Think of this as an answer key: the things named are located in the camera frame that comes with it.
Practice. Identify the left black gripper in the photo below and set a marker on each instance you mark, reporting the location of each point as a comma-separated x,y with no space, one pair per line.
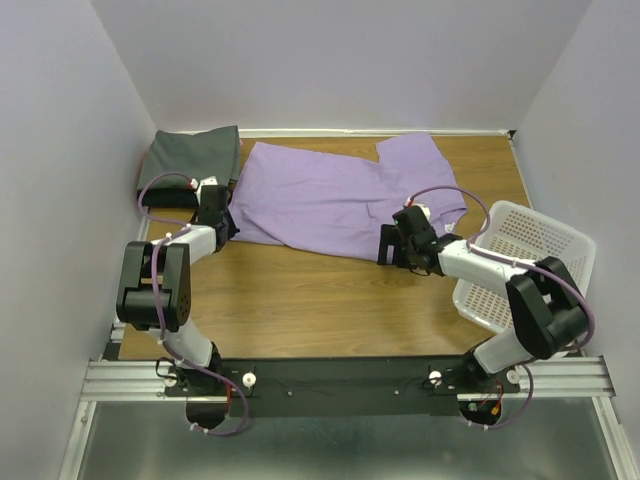
231,227

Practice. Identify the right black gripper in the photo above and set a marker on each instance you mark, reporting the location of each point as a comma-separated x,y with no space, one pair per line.
389,234

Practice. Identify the purple t shirt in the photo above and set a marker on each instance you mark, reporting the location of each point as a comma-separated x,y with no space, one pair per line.
336,204

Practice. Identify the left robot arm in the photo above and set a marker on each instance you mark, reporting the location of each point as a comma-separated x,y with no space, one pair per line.
154,293

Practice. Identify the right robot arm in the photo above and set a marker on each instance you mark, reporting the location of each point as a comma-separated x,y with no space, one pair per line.
548,312

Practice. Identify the folded dark grey t shirt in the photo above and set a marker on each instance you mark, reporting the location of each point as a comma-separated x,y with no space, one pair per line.
211,153

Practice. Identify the white plastic laundry basket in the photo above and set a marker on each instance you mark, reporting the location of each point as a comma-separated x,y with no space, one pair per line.
517,231

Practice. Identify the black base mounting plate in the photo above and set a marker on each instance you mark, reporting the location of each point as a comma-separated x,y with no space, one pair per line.
339,387

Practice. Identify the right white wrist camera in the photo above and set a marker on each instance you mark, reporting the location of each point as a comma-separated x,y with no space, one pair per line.
423,208

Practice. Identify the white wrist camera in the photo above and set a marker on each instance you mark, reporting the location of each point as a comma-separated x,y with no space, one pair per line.
208,181
423,208

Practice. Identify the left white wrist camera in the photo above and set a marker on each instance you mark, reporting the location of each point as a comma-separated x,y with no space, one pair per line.
208,181

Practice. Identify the aluminium extrusion rail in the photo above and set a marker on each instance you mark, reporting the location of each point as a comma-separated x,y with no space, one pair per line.
138,381

